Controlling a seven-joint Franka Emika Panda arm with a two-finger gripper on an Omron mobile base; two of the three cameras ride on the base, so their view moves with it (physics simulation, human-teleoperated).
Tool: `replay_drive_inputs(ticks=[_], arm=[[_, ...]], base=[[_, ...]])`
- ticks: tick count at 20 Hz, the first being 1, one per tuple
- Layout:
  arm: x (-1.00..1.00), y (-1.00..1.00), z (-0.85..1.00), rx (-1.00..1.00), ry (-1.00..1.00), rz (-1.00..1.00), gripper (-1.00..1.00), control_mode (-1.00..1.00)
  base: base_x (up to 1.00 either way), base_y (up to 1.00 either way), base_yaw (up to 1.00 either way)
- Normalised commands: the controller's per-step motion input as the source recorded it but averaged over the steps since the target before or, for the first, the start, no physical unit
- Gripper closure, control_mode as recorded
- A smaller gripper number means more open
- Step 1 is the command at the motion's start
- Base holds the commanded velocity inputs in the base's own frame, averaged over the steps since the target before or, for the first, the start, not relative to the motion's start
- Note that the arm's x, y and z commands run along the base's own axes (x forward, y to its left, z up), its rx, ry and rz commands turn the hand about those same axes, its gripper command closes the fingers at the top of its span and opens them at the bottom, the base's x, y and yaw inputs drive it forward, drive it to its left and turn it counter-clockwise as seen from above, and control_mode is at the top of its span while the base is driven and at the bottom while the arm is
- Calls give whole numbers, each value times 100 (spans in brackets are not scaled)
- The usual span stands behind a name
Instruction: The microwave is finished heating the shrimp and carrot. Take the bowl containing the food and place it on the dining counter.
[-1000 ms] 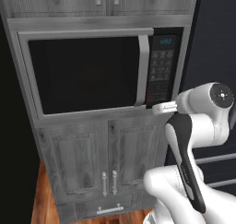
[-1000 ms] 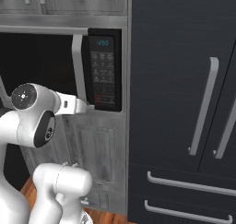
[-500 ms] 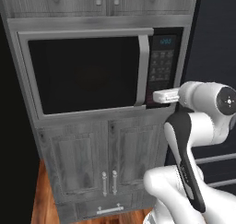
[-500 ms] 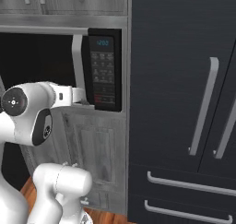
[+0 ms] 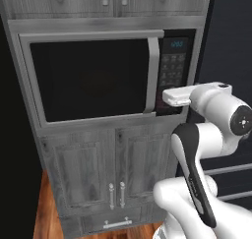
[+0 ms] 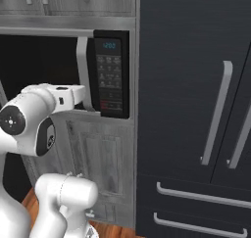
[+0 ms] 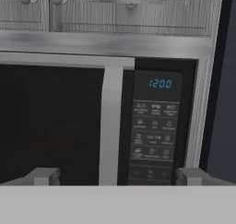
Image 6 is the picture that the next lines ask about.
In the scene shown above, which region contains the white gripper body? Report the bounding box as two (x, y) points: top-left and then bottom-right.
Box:
(69, 84), (87, 107)

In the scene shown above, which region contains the black built-in microwave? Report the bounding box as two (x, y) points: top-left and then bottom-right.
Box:
(0, 28), (131, 119)

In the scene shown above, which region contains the black microwave door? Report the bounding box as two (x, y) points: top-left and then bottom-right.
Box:
(0, 34), (96, 113)

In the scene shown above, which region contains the grey wood lower cupboard door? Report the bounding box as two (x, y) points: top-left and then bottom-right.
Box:
(50, 112), (135, 229)

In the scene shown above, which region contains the grey wood cupboard door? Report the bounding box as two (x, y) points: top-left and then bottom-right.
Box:
(0, 0), (46, 17)
(43, 0), (137, 18)
(50, 112), (135, 229)

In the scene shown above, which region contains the grey wood upper cupboard door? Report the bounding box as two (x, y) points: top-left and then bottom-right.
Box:
(0, 0), (46, 17)
(43, 0), (137, 18)

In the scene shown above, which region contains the black fridge door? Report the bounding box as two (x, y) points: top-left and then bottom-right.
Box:
(138, 0), (251, 185)
(210, 44), (251, 193)

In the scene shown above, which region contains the black fridge drawer front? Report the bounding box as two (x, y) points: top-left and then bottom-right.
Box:
(135, 203), (251, 238)
(136, 173), (251, 220)

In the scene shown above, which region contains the silver microwave door handle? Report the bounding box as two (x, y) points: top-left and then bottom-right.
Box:
(75, 35), (102, 114)

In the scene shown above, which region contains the white lower cupboard handle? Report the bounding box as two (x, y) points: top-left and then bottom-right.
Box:
(84, 209), (96, 219)

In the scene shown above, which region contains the silver fridge door handle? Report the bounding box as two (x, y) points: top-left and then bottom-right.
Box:
(199, 60), (234, 167)
(226, 100), (251, 169)

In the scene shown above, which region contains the silver fridge drawer handle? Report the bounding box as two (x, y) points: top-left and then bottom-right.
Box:
(155, 181), (251, 210)
(153, 212), (249, 238)

